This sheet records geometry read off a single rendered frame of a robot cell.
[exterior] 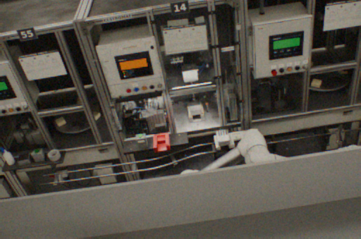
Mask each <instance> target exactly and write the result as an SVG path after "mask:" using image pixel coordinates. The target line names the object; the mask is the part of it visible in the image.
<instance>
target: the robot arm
mask: <svg viewBox="0 0 361 239"><path fill-rule="evenodd" d="M342 128H343V124H342V125H339V126H338V130H336V144H337V143H338V147H337V148H336V149H346V148H350V147H356V145H350V143H351V139H352V137H348V139H347V142H346V144H347V145H345V144H344V143H343V139H342V137H341V131H342ZM340 141H342V142H340ZM284 158H287V157H281V156H279V155H276V154H270V153H269V151H268V149H267V145H266V141H265V139H264V136H263V135H262V134H261V133H260V132H259V131H258V130H255V129H250V130H247V131H246V132H245V134H244V137H243V138H242V140H241V141H240V142H239V143H238V146H237V147H235V148H233V149H232V150H231V151H229V152H227V153H226V154H225V155H223V156H222V157H220V158H218V159H217V160H216V161H214V162H212V163H211V164H209V165H208V166H205V168H203V169H201V170H200V171H206V170H210V169H218V168H225V167H229V166H235V165H236V164H238V163H239V162H240V161H242V160H243V159H245V163H247V164H251V163H258V162H263V161H269V160H274V159H284ZM191 172H199V171H198V170H194V171H193V170H190V169H188V170H185V171H184V172H182V173H181V174H184V173H191Z"/></svg>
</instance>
